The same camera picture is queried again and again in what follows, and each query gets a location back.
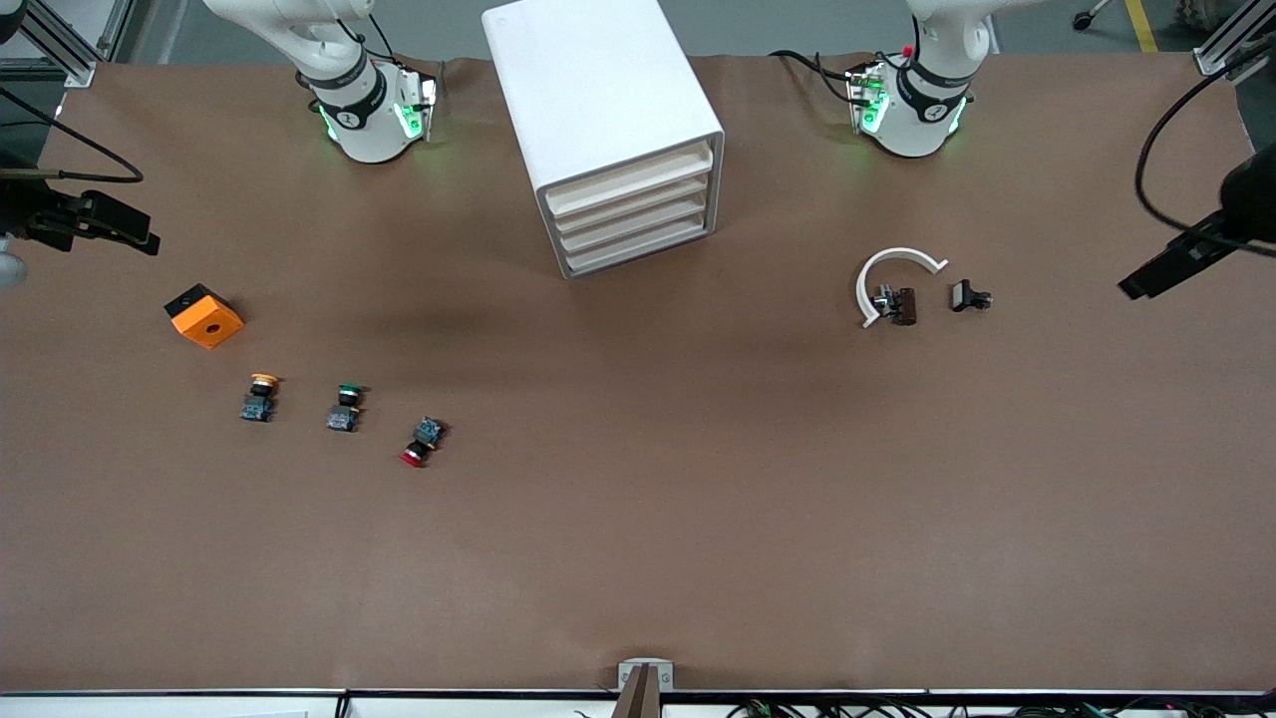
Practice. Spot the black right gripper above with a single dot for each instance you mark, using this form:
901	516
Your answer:
30	211

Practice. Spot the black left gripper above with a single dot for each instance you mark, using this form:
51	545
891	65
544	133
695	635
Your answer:
1248	207

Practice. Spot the green push button switch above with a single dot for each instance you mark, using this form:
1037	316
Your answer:
344	417

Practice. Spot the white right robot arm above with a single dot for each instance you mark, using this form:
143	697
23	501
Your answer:
364	130

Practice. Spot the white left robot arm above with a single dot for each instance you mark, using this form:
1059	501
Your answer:
917	130

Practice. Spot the orange box with hole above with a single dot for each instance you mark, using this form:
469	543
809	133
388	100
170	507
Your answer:
209	324

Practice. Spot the small black electrical component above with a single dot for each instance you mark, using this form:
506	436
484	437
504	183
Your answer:
962	295

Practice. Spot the black caster wheel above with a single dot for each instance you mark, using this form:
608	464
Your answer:
1081	18

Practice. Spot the small brown electrical component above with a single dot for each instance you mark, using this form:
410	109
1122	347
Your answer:
904	306

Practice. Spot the brown paper table cover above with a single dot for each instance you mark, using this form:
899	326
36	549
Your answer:
638	519

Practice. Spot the aluminium frame profile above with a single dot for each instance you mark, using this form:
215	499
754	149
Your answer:
1211	62
70	62

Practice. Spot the yellow push button switch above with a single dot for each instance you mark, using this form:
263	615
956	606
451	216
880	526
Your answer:
257	404

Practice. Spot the red push button switch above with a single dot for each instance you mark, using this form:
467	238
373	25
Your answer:
427	437

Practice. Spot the white table edge rail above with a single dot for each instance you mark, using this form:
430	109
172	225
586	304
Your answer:
150	706

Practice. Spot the grey metal bracket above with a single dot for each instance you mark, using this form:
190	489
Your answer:
631	673

